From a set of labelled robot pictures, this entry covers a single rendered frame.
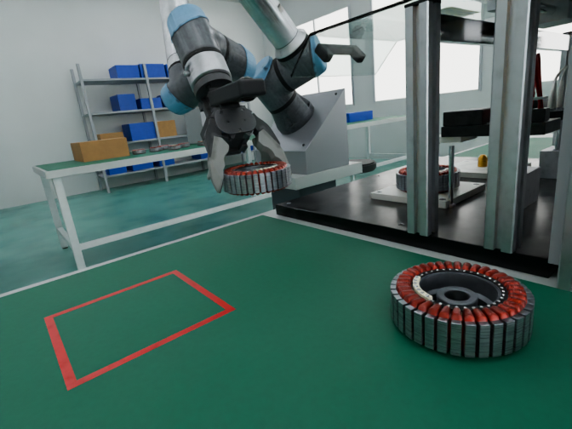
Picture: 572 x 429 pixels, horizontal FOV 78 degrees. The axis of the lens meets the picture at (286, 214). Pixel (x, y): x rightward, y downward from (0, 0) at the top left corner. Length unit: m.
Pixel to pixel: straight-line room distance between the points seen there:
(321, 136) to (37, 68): 6.21
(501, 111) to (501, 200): 0.10
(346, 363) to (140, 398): 0.16
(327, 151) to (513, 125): 0.85
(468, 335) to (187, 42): 0.60
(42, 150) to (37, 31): 1.80
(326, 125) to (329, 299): 0.89
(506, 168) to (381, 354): 0.25
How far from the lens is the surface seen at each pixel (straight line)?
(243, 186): 0.53
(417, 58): 0.49
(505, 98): 0.45
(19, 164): 6.96
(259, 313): 0.38
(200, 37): 0.70
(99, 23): 7.43
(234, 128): 0.60
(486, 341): 0.31
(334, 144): 1.25
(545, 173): 0.87
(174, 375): 0.33
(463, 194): 0.68
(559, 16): 0.64
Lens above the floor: 0.94
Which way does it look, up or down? 16 degrees down
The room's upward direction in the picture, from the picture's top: 6 degrees counter-clockwise
